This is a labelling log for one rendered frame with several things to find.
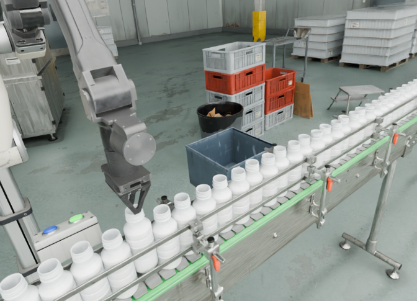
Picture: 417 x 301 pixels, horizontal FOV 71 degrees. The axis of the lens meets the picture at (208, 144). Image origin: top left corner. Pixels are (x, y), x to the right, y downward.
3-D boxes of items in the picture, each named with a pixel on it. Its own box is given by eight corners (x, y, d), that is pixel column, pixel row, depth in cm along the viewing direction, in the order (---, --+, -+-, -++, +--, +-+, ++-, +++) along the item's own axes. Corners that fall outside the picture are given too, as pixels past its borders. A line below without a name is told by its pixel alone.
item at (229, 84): (231, 95, 303) (231, 74, 294) (204, 89, 330) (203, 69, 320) (265, 82, 340) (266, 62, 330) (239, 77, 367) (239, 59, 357)
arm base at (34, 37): (1, 12, 90) (16, 48, 91) (-2, -5, 83) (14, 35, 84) (33, 9, 95) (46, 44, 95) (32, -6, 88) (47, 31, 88)
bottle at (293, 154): (279, 189, 97) (282, 145, 90) (284, 180, 102) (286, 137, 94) (298, 193, 94) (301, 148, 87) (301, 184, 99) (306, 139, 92)
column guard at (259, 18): (259, 46, 1008) (259, 11, 959) (251, 45, 1036) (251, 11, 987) (267, 44, 1029) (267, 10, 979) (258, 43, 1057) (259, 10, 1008)
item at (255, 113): (232, 134, 323) (231, 115, 313) (206, 125, 350) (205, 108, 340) (265, 118, 359) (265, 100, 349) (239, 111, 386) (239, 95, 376)
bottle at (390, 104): (375, 131, 131) (382, 95, 124) (373, 126, 136) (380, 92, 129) (390, 132, 129) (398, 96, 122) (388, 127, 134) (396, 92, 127)
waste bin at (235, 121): (219, 183, 278) (216, 121, 250) (193, 166, 311) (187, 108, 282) (253, 166, 302) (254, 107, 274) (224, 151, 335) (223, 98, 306)
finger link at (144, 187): (141, 196, 66) (134, 160, 62) (157, 211, 61) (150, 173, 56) (113, 209, 62) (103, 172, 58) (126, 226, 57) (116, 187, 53)
